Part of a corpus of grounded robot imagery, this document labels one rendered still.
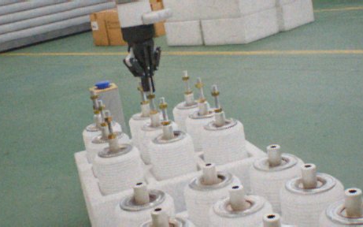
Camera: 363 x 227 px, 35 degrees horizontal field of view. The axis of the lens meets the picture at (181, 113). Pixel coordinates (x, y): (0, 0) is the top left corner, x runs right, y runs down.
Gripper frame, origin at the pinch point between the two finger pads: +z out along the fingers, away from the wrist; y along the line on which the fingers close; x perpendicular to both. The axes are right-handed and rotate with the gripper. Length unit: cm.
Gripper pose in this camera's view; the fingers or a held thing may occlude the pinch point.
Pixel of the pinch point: (148, 84)
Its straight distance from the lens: 132.5
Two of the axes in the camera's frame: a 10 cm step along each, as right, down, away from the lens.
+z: 1.7, 9.5, 2.5
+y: -4.9, 3.1, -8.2
